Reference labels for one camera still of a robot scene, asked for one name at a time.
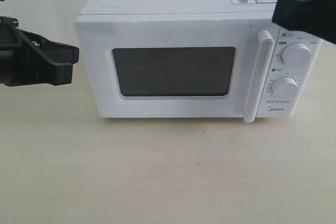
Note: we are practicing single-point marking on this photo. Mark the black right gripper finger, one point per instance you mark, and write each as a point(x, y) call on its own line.
point(316, 17)

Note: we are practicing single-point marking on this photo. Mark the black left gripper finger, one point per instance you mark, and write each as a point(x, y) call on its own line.
point(45, 62)

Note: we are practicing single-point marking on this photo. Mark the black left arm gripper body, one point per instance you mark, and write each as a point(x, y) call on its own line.
point(18, 59)

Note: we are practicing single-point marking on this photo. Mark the white microwave door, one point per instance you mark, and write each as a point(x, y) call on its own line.
point(177, 68)

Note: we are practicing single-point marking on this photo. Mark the white Midea microwave oven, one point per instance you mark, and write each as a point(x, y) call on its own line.
point(271, 106)

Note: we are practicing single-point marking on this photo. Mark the upper white control knob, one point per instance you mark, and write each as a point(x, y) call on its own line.
point(296, 55)

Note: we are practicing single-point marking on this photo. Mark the lower white timer knob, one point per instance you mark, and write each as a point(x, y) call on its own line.
point(284, 87)

